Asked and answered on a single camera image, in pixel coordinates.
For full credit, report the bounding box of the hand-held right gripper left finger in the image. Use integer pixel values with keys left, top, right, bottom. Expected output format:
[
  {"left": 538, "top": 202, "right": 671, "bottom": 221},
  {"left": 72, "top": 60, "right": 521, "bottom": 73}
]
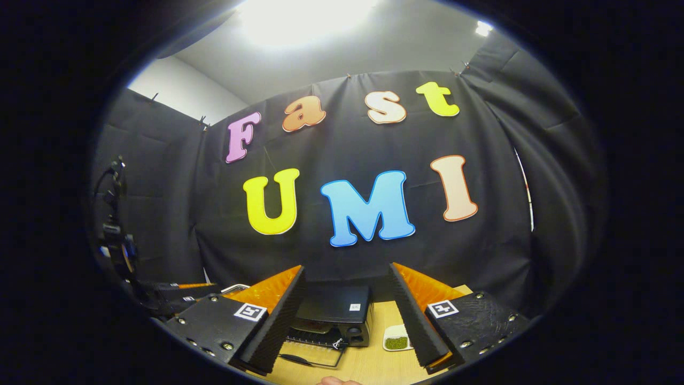
[{"left": 163, "top": 265, "right": 308, "bottom": 375}]

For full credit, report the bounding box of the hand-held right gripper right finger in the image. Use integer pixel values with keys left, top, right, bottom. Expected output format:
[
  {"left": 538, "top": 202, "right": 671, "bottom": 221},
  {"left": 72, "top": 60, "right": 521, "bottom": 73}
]
[{"left": 388, "top": 262, "right": 532, "bottom": 374}]

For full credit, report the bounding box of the black electric oven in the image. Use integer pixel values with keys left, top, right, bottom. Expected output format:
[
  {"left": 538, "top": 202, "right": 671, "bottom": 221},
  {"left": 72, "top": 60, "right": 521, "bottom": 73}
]
[{"left": 278, "top": 284, "right": 375, "bottom": 369}]

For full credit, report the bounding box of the white divided dish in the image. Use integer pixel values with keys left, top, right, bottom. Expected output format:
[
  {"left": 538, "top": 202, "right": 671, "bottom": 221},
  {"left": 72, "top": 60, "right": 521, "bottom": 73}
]
[{"left": 383, "top": 324, "right": 415, "bottom": 352}]

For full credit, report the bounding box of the black backdrop cloth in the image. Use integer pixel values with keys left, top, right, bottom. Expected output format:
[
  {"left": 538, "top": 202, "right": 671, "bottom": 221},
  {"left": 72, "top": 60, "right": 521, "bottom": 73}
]
[{"left": 88, "top": 32, "right": 610, "bottom": 321}]

